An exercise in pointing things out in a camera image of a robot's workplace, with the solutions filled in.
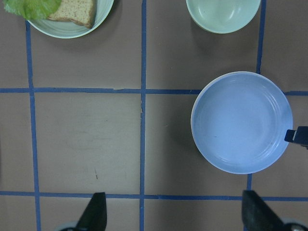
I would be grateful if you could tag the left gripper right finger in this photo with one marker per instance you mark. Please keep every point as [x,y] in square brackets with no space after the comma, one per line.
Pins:
[258,216]

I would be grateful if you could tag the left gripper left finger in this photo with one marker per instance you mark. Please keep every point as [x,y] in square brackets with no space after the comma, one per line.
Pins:
[94,217]

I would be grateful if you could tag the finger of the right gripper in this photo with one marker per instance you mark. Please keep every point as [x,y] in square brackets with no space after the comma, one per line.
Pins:
[299,136]

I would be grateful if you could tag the blue plate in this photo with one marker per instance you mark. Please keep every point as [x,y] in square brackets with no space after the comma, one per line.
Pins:
[239,121]

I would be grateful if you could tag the light green bowl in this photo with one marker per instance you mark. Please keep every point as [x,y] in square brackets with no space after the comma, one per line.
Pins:
[222,16]

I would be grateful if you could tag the light green plate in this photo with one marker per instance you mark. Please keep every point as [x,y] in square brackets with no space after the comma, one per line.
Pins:
[68,30]

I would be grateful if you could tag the bread slice on plate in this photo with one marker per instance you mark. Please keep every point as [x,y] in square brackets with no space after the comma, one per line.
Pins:
[80,12]

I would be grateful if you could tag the green lettuce leaf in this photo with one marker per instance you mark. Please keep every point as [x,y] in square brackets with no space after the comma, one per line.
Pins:
[32,9]

